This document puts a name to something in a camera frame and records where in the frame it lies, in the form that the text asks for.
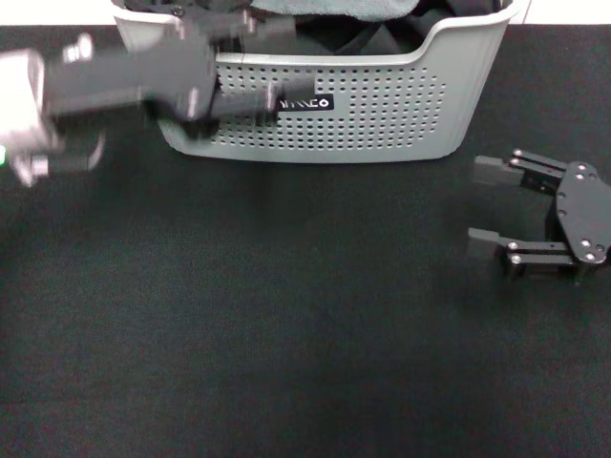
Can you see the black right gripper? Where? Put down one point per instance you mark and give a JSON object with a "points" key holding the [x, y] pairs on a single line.
{"points": [[582, 214]]}

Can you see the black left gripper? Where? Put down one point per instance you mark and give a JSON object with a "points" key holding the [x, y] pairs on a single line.
{"points": [[133, 81]]}

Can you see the grey and yellow microfibre towel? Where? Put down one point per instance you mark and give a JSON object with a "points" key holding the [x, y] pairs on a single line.
{"points": [[324, 9]]}

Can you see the grey perforated plastic storage box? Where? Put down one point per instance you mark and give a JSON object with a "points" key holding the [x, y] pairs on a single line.
{"points": [[382, 119]]}

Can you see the black tablecloth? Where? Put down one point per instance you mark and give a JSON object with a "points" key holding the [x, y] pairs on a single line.
{"points": [[286, 310]]}

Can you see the black crumpled cloth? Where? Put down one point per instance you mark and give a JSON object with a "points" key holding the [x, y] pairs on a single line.
{"points": [[382, 40]]}

